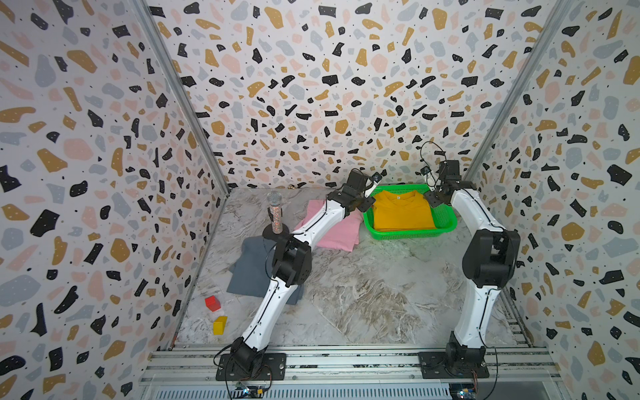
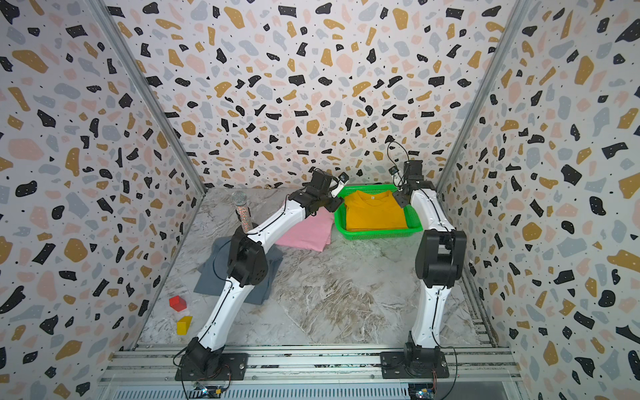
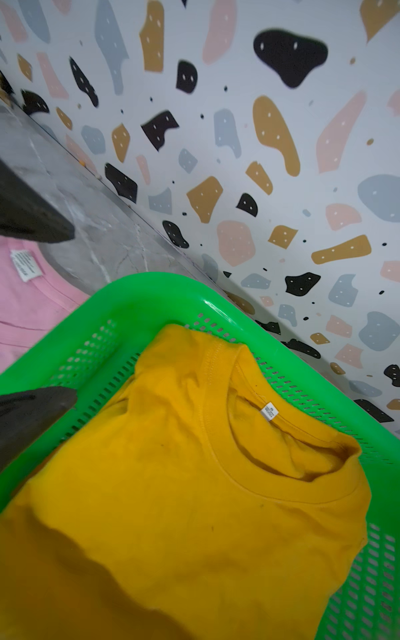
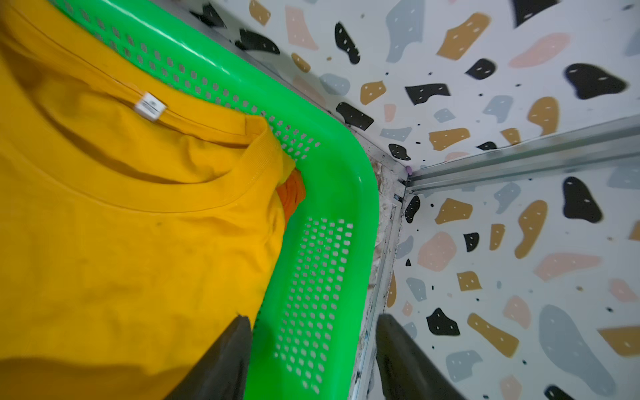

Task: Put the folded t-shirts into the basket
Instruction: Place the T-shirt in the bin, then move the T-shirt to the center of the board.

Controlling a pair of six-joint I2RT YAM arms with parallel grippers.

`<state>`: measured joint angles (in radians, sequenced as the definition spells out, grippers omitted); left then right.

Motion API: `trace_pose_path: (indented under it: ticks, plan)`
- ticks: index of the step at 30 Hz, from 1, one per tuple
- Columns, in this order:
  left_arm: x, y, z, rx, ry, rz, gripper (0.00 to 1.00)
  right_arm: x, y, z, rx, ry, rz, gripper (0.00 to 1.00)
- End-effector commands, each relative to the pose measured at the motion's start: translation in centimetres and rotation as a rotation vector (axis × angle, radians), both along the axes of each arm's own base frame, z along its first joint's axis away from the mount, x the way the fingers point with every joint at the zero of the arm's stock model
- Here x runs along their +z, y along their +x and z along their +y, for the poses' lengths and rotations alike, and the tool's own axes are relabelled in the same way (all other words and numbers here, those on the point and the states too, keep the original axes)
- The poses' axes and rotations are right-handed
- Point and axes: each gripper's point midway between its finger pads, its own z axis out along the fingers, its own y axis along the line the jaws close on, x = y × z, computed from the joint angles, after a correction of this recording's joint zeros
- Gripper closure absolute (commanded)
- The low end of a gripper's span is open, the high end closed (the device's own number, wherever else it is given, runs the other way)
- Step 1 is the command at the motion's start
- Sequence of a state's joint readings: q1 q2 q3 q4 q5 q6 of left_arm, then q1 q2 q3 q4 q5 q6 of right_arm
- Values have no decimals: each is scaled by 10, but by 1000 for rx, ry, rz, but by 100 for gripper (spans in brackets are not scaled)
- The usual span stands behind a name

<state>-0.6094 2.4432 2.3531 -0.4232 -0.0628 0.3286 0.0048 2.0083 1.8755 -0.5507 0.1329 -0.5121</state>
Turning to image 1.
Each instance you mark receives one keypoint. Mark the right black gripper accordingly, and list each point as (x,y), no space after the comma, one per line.
(429,197)

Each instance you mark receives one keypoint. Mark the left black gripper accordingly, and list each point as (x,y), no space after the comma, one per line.
(367,205)

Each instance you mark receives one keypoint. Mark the pink t-shirt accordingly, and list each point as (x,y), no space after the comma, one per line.
(343,236)

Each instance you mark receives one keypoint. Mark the yellow t-shirt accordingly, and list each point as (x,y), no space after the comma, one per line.
(393,212)

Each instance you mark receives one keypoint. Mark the grey t-shirt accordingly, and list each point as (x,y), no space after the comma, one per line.
(251,272)

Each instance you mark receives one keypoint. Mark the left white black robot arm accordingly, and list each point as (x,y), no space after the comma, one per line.
(292,265)

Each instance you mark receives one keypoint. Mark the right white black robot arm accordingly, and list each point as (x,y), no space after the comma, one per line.
(488,264)

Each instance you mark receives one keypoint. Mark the sprinkle tube on black base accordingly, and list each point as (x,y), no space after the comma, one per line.
(276,228)

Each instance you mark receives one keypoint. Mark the red block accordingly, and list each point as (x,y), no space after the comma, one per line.
(212,303)

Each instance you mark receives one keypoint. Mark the yellow block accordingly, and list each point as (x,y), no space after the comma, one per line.
(219,325)

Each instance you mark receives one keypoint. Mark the right circuit board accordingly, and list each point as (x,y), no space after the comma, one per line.
(462,391)

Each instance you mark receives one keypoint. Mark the circuit board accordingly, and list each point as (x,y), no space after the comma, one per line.
(462,391)
(243,391)

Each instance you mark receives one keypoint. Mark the left circuit board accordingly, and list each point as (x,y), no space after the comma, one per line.
(243,391)

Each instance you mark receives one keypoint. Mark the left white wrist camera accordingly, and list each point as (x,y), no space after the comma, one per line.
(373,181)

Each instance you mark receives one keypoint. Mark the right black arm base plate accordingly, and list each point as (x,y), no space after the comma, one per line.
(442,365)

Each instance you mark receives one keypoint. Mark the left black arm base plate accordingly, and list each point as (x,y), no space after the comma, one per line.
(264,366)

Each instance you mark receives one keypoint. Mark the aluminium front rail frame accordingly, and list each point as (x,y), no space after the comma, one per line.
(353,372)

